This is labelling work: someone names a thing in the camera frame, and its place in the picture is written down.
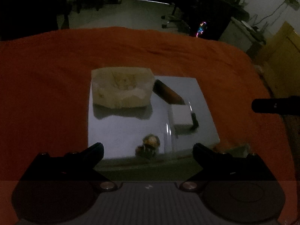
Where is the clear marker with black cap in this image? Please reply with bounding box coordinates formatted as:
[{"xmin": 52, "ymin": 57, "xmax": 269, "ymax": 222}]
[{"xmin": 188, "ymin": 102, "xmax": 199, "ymax": 132}]

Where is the colourful glowing light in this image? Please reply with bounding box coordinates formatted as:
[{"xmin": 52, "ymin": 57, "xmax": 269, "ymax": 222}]
[{"xmin": 196, "ymin": 22, "xmax": 207, "ymax": 38}]

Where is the white rectangular box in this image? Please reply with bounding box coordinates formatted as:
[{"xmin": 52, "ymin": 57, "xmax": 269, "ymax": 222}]
[{"xmin": 170, "ymin": 104, "xmax": 193, "ymax": 127}]

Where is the yellow wooden cabinet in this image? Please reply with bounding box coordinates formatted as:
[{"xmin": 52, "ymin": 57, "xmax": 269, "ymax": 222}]
[{"xmin": 254, "ymin": 21, "xmax": 300, "ymax": 98}]

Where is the small dark round trinket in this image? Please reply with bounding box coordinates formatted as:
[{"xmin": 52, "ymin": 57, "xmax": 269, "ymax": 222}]
[{"xmin": 135, "ymin": 134, "xmax": 161, "ymax": 159}]

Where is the white sheet mat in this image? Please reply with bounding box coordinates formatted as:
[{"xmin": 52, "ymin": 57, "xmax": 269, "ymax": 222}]
[{"xmin": 88, "ymin": 76, "xmax": 220, "ymax": 160}]

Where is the grey side table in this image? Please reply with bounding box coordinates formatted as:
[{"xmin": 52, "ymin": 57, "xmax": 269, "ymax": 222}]
[{"xmin": 219, "ymin": 17, "xmax": 266, "ymax": 52}]

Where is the red tablecloth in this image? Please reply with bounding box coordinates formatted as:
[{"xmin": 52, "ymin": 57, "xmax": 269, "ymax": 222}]
[{"xmin": 1, "ymin": 27, "xmax": 299, "ymax": 224}]

